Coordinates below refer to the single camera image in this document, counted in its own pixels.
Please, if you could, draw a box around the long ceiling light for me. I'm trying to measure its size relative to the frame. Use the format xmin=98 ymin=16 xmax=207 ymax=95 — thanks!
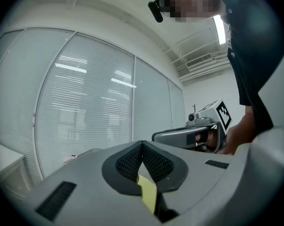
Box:
xmin=213 ymin=15 xmax=227 ymax=46

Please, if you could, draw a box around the black head-worn camera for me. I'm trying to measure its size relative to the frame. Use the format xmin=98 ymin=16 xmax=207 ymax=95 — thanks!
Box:
xmin=148 ymin=0 xmax=173 ymax=23

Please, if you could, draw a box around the glass partition with blinds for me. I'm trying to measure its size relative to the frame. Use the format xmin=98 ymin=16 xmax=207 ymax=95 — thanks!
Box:
xmin=0 ymin=28 xmax=185 ymax=188

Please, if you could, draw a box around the white ceiling air vent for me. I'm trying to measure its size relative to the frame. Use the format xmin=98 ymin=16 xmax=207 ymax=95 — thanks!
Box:
xmin=185 ymin=52 xmax=214 ymax=69

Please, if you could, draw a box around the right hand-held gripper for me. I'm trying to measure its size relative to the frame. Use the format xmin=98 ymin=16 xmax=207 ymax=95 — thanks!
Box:
xmin=152 ymin=98 xmax=234 ymax=154

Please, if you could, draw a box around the white rectangular table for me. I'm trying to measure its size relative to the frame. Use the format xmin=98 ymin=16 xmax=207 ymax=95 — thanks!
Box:
xmin=0 ymin=139 xmax=32 ymax=200

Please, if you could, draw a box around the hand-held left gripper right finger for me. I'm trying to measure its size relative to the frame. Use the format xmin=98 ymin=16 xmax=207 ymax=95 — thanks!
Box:
xmin=141 ymin=140 xmax=236 ymax=215

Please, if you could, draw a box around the person's right forearm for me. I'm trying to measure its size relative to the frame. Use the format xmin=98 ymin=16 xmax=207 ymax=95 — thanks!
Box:
xmin=223 ymin=107 xmax=257 ymax=155

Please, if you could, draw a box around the person's head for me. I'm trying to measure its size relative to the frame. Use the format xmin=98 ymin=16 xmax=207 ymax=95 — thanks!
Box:
xmin=164 ymin=0 xmax=224 ymax=24

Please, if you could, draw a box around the person's black shirt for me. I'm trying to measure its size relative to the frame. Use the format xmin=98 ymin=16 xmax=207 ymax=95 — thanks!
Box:
xmin=213 ymin=0 xmax=284 ymax=141

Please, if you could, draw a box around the round yellow-green table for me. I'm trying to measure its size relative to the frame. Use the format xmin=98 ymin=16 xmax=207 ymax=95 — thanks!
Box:
xmin=137 ymin=175 xmax=158 ymax=215

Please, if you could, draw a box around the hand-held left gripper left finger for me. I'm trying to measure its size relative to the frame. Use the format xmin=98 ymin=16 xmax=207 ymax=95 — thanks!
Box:
xmin=21 ymin=140 xmax=161 ymax=226

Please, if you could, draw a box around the person's right hand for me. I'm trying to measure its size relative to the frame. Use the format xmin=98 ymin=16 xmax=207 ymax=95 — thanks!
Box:
xmin=195 ymin=129 xmax=219 ymax=148

